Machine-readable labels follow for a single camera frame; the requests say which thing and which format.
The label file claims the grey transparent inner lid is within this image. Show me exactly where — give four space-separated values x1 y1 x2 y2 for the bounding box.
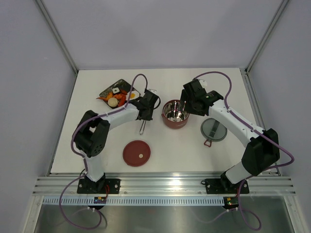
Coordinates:
200 118 227 148

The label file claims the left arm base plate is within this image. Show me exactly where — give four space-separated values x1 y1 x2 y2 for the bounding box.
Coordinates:
77 178 121 194

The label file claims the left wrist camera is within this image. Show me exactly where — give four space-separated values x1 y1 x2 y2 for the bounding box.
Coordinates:
148 89 157 94

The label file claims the aluminium rail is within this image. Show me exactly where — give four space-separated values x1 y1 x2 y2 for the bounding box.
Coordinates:
32 172 296 197
240 68 281 175

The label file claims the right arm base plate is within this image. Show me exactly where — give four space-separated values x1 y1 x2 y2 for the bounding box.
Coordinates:
201 178 250 194

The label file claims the slotted white cable duct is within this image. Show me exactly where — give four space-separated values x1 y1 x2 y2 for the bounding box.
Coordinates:
43 196 225 206

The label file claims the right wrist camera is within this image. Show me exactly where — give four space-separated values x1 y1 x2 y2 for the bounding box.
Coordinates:
196 79 207 87

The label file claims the left frame post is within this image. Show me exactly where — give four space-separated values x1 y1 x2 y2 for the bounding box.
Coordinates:
34 0 79 76

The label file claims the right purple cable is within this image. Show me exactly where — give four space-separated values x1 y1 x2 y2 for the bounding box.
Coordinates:
193 70 295 230

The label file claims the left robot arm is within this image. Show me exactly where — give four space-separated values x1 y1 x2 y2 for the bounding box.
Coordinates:
70 90 161 193

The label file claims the red steel lunch box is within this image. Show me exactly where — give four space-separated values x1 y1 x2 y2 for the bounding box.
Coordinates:
161 100 189 129

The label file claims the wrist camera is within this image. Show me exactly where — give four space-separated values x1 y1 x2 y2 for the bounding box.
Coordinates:
196 79 207 87
148 89 157 94

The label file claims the right side aluminium rail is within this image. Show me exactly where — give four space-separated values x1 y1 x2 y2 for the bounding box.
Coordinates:
240 68 281 175

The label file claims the toy white mushroom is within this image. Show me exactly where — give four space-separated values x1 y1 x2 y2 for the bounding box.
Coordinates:
107 97 119 108

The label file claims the toy orange shrimp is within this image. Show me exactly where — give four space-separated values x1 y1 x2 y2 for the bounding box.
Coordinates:
113 94 123 100

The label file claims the toy red sausage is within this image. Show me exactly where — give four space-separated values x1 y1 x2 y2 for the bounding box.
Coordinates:
118 95 126 107

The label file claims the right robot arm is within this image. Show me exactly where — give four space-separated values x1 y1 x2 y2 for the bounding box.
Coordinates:
180 80 280 192

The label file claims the aluminium front rail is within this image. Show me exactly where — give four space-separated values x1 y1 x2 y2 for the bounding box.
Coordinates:
32 172 296 197

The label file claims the red round lid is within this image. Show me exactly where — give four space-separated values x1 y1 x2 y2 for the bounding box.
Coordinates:
122 140 151 167

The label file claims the right frame post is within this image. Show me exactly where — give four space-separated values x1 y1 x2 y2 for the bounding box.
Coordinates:
245 0 291 75

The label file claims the frame post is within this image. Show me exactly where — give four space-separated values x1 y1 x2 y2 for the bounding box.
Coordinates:
245 0 291 75
34 0 79 76

